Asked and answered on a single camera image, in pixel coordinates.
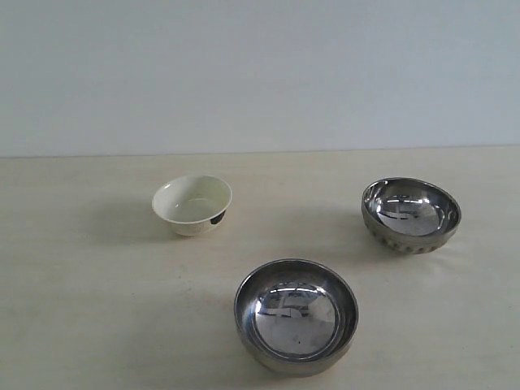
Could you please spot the ribbed stainless steel bowl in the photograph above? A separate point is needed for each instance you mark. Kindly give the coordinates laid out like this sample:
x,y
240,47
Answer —
x,y
409,215

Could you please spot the smooth stainless steel bowl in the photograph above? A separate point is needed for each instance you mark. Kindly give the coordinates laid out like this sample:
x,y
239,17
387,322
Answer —
x,y
296,309

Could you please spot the cream white plastic bowl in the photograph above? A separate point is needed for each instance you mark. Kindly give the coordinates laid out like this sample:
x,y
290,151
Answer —
x,y
193,204

